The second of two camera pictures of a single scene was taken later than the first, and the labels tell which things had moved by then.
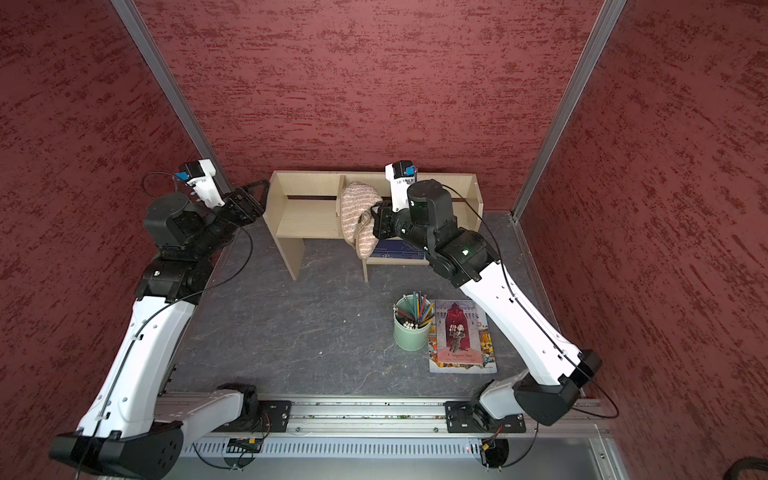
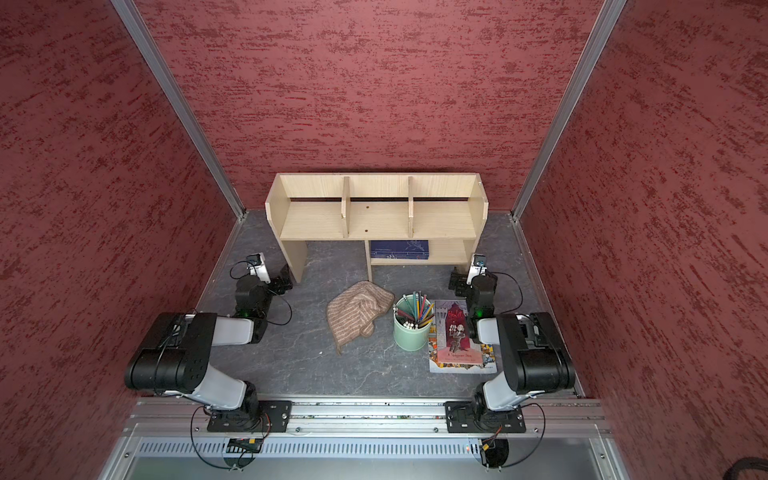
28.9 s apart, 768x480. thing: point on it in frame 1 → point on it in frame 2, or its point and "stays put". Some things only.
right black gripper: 384,214 → 458,280
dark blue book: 396,249 stays put
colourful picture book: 461,339 stays put
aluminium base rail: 229,416 stays put
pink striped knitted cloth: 356,217 → 351,313
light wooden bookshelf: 306,205 stays put
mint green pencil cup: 412,322 stays put
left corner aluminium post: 171,89 stays put
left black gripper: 239,204 → 277,281
